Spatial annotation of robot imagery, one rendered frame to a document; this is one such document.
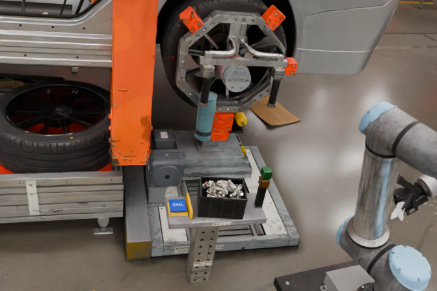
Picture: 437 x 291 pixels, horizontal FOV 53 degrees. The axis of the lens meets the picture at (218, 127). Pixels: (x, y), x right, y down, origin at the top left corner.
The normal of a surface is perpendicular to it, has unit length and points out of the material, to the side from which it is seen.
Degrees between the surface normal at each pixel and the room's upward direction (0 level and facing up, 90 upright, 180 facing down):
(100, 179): 90
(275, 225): 0
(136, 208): 0
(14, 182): 90
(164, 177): 90
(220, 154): 0
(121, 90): 90
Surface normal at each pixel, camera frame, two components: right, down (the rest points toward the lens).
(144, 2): 0.21, 0.56
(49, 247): 0.14, -0.83
